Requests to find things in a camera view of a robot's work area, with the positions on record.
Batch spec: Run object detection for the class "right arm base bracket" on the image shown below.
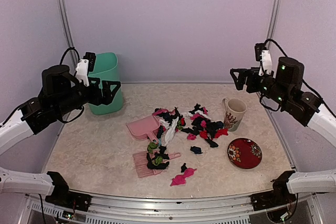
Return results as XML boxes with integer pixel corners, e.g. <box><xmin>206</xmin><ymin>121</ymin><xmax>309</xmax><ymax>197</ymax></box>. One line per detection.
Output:
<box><xmin>250</xmin><ymin>170</ymin><xmax>297</xmax><ymax>211</ymax></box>

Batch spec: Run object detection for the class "green paper scrap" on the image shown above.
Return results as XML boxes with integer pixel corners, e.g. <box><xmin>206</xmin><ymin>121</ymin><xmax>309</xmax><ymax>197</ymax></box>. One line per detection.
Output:
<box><xmin>147</xmin><ymin>142</ymin><xmax>158</xmax><ymax>154</ymax></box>

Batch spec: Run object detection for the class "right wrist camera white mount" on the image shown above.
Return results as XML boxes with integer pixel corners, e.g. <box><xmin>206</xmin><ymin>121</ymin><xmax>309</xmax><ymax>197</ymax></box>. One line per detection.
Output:
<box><xmin>254</xmin><ymin>43</ymin><xmax>274</xmax><ymax>76</ymax></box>

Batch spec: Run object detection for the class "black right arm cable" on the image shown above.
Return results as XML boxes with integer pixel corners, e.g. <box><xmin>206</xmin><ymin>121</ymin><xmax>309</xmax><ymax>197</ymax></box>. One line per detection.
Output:
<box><xmin>264</xmin><ymin>38</ymin><xmax>336</xmax><ymax>119</ymax></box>

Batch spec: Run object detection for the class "magenta paper scrap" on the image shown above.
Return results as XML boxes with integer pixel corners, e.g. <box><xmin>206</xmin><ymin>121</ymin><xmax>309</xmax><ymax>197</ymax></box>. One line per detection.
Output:
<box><xmin>170</xmin><ymin>168</ymin><xmax>197</xmax><ymax>186</ymax></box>

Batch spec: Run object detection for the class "aluminium front rail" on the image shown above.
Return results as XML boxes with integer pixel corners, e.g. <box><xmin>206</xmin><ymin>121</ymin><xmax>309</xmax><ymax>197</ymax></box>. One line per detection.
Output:
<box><xmin>18</xmin><ymin>189</ymin><xmax>323</xmax><ymax>224</ymax></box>

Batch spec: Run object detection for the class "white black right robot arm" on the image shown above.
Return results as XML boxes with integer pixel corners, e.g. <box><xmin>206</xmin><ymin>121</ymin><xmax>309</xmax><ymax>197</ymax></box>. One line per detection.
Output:
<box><xmin>230</xmin><ymin>57</ymin><xmax>335</xmax><ymax>205</ymax></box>

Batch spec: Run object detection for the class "pink plastic dustpan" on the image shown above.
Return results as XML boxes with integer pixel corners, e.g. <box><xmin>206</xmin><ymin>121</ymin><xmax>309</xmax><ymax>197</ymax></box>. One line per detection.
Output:
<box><xmin>126</xmin><ymin>115</ymin><xmax>161</xmax><ymax>144</ymax></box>

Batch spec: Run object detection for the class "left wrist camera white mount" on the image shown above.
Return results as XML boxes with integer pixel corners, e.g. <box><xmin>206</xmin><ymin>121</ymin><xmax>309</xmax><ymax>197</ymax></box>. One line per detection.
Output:
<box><xmin>75</xmin><ymin>52</ymin><xmax>96</xmax><ymax>87</ymax></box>

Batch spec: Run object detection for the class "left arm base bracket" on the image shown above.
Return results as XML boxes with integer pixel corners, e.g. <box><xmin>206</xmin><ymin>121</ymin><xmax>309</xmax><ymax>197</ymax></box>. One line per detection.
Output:
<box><xmin>45</xmin><ymin>171</ymin><xmax>92</xmax><ymax>212</ymax></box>

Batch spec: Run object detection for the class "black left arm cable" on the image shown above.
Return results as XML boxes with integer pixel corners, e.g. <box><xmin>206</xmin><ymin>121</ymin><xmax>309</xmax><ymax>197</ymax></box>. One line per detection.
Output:
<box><xmin>59</xmin><ymin>47</ymin><xmax>81</xmax><ymax>66</ymax></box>

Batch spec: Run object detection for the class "right aluminium frame post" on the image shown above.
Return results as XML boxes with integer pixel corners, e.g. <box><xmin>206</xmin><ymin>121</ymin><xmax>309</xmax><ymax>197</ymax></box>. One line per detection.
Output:
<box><xmin>266</xmin><ymin>0</ymin><xmax>281</xmax><ymax>39</ymax></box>

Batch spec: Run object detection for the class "floral ceramic mug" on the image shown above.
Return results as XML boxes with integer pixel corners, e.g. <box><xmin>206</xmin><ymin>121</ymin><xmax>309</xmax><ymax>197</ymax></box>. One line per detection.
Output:
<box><xmin>222</xmin><ymin>98</ymin><xmax>247</xmax><ymax>132</ymax></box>

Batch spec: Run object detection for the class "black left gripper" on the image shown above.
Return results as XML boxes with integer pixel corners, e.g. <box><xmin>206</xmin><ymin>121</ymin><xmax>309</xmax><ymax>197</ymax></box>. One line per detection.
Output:
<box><xmin>54</xmin><ymin>77</ymin><xmax>120</xmax><ymax>116</ymax></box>

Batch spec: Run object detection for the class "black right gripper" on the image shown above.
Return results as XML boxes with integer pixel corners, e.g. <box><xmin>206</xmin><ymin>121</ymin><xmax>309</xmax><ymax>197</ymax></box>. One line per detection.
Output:
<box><xmin>230</xmin><ymin>67</ymin><xmax>290</xmax><ymax>106</ymax></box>

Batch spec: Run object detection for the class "dark blue paper scrap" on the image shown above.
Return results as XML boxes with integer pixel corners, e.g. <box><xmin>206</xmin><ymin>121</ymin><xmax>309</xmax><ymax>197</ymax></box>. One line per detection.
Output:
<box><xmin>190</xmin><ymin>146</ymin><xmax>203</xmax><ymax>155</ymax></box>

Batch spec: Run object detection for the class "left aluminium frame post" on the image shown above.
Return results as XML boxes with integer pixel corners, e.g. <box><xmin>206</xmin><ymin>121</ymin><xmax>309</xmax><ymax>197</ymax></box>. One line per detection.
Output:
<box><xmin>51</xmin><ymin>0</ymin><xmax>78</xmax><ymax>62</ymax></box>

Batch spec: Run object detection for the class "small black paper scrap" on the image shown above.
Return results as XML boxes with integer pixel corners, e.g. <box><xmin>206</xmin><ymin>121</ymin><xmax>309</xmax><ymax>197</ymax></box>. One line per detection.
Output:
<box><xmin>181</xmin><ymin>163</ymin><xmax>187</xmax><ymax>173</ymax></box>

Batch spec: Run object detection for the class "red paper scrap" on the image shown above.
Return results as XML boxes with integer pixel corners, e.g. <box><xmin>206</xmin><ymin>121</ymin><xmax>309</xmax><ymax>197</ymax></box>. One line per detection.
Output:
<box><xmin>214</xmin><ymin>129</ymin><xmax>228</xmax><ymax>138</ymax></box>

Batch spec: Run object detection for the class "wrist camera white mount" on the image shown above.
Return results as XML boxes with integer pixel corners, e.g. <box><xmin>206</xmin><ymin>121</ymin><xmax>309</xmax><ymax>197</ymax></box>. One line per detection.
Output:
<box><xmin>75</xmin><ymin>52</ymin><xmax>96</xmax><ymax>87</ymax></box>
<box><xmin>254</xmin><ymin>43</ymin><xmax>274</xmax><ymax>76</ymax></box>

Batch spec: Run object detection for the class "green plastic waste bin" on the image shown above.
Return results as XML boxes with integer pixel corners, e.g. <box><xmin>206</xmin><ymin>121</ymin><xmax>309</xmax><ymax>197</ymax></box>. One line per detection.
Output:
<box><xmin>88</xmin><ymin>52</ymin><xmax>123</xmax><ymax>115</ymax></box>

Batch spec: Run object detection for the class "aluminium frame post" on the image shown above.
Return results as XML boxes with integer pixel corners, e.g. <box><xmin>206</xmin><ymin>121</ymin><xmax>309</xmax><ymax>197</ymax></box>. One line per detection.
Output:
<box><xmin>51</xmin><ymin>0</ymin><xmax>78</xmax><ymax>62</ymax></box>
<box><xmin>266</xmin><ymin>0</ymin><xmax>281</xmax><ymax>39</ymax></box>

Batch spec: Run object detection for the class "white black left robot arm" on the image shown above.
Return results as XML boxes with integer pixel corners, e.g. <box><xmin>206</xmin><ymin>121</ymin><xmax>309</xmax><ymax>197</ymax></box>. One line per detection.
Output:
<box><xmin>1</xmin><ymin>65</ymin><xmax>121</xmax><ymax>206</ymax></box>

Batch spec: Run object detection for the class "red floral plate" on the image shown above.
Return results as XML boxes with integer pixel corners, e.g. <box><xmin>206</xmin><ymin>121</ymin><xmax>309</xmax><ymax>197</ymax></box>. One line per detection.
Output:
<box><xmin>227</xmin><ymin>138</ymin><xmax>263</xmax><ymax>169</ymax></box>

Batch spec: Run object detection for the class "pink plastic hand brush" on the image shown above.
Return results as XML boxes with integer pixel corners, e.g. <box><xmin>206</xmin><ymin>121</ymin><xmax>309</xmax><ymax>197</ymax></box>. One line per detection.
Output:
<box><xmin>132</xmin><ymin>151</ymin><xmax>182</xmax><ymax>178</ymax></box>

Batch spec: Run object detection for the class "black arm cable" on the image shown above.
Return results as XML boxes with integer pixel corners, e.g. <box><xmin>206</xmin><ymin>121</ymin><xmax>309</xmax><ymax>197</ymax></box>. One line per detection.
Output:
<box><xmin>59</xmin><ymin>47</ymin><xmax>81</xmax><ymax>66</ymax></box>
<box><xmin>264</xmin><ymin>38</ymin><xmax>336</xmax><ymax>119</ymax></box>

